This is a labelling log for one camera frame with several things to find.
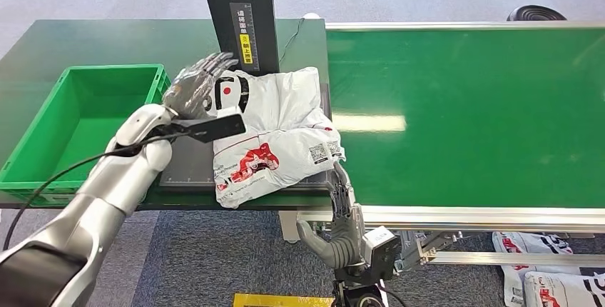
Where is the black and yellow column label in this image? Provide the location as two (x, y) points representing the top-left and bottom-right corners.
(229, 1), (260, 71)

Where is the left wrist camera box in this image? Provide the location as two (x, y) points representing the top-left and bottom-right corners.
(172, 107), (248, 144)

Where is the yellow floor marker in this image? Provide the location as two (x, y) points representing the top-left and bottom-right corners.
(232, 293), (337, 307)

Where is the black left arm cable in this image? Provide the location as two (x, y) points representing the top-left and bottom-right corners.
(2, 132), (181, 251)

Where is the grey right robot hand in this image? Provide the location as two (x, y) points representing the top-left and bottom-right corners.
(296, 161), (367, 271)

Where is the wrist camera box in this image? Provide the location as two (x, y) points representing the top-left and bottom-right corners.
(172, 107), (248, 144)
(361, 226), (402, 282)

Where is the green plastic crate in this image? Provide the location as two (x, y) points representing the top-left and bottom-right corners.
(0, 64), (172, 208)

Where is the white table leg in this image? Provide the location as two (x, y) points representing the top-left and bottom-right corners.
(278, 210), (302, 245)

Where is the black round ribbed object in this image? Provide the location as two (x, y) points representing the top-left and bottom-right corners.
(507, 4), (568, 22)

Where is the green conveyor belt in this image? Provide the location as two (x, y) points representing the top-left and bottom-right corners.
(326, 26), (605, 210)

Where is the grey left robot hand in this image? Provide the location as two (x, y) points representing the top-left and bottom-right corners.
(162, 52), (240, 121)

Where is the white package with round logo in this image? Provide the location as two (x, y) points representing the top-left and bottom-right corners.
(208, 66), (347, 210)

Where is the black scanner base plate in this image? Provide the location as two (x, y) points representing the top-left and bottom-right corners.
(158, 82), (334, 196)

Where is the thin black table cable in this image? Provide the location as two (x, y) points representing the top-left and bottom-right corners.
(278, 17), (306, 66)

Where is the dark green table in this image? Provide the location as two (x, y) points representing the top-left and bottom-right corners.
(0, 19), (334, 211)

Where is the white printed floor package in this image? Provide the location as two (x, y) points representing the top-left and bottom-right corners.
(523, 271), (605, 307)
(491, 231), (582, 306)

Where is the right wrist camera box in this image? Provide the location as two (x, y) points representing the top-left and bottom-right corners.
(361, 226), (402, 282)

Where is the aluminium conveyor frame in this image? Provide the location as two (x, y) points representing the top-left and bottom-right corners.
(296, 21), (605, 273)

